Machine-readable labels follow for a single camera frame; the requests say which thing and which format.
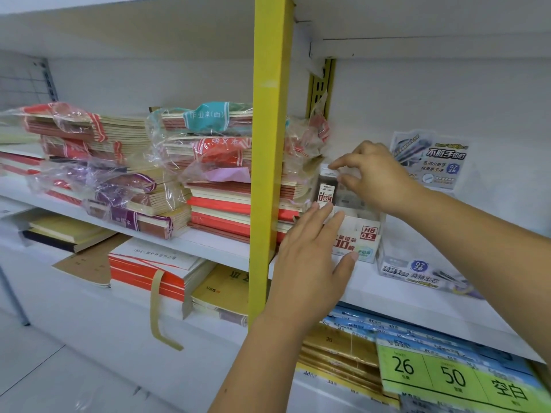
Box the beige paper strap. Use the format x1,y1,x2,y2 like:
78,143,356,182
149,269,195,352

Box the person's left hand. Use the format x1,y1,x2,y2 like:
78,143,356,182
258,201,360,337

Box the wrapped red-band notebook stack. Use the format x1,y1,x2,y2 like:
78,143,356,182
19,102,152,164

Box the person's right forearm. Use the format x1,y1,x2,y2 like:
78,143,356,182
398,186,551,362

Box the yellow slotted bracket rail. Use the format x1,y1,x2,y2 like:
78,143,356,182
305,57,336,121

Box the yellow shelf post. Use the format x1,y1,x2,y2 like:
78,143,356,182
247,0,296,330

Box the flat red white book stack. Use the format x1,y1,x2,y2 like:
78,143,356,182
0,124,48,177

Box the wrapped teal-band notebook pack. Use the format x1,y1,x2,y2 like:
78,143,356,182
148,100,254,136

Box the red white receipt book bundle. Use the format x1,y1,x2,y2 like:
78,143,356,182
108,237,216,304

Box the brown kraft folder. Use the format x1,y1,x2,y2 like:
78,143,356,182
51,233,132,290

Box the grey wire grid panel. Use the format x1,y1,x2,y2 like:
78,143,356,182
0,51,59,112

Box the stack of blue paper packs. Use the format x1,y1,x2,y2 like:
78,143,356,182
323,303,548,371

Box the stack of gold paper packs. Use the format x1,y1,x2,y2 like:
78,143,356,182
297,324,401,405

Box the wrapped purple-band notebook stack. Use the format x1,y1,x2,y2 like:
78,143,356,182
28,161,192,240

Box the wrapped red-band notebook pack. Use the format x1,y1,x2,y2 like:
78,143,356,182
153,134,253,173

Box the red-spine notebook stack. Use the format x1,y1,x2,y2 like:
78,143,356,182
185,180,315,245

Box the grey metal rack leg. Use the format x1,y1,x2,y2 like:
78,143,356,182
0,266,31,326

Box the tan notebooks with black spine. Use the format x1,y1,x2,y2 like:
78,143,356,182
21,212,118,254

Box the pink paper sheet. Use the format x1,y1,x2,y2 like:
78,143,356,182
202,166,252,184

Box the yellow notebook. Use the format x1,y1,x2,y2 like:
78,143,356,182
191,264,250,328

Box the clear display of green purple tubes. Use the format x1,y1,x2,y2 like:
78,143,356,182
377,129,485,299

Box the crumpled plastic-wrapped notebook pack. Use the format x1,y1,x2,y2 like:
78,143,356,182
284,92,331,190

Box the white lead display box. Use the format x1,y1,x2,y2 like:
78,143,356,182
297,204,383,264

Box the person's right hand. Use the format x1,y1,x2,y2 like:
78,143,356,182
328,140,428,221

